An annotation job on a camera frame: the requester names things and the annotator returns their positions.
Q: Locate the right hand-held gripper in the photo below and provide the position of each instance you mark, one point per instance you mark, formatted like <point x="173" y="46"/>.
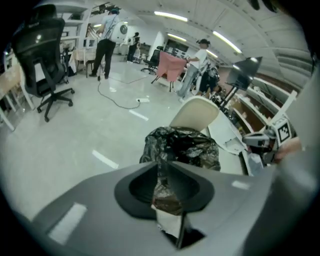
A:
<point x="282" y="132"/>

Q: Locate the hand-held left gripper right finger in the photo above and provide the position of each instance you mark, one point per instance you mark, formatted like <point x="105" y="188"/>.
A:
<point x="195" y="195"/>

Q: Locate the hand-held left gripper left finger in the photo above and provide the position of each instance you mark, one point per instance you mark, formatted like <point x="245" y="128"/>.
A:
<point x="135" y="200"/>

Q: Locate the black plastic garbage bag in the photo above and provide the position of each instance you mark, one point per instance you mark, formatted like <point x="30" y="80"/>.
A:
<point x="180" y="147"/>

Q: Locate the person's right forearm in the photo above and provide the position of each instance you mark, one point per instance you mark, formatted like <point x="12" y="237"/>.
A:
<point x="290" y="150"/>

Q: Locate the white metal storage shelf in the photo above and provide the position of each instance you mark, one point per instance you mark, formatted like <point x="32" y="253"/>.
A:
<point x="265" y="100"/>

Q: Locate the person's white shirt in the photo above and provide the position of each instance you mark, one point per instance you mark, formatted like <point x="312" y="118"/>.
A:
<point x="295" y="200"/>

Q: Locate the white round chair back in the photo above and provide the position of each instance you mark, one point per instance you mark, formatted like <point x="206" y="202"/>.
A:
<point x="195" y="112"/>

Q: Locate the white power strip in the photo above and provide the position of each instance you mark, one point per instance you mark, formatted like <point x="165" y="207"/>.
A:
<point x="143" y="100"/>

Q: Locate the long ceiling light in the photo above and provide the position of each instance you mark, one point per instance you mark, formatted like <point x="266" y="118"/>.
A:
<point x="176" y="37"/>
<point x="171" y="16"/>
<point x="227" y="41"/>
<point x="212" y="53"/>

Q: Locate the pink fabric chair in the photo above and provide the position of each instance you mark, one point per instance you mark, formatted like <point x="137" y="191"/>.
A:
<point x="171" y="66"/>

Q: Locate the white round backpack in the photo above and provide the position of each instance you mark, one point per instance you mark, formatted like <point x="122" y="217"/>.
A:
<point x="121" y="31"/>

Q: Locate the black mesh office chair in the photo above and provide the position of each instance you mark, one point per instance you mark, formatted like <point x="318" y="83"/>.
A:
<point x="42" y="57"/>

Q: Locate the white frame desk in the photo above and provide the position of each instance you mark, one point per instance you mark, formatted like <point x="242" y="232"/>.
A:
<point x="12" y="85"/>

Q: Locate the white wall shelving unit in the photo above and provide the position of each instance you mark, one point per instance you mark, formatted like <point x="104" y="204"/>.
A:
<point x="75" y="27"/>

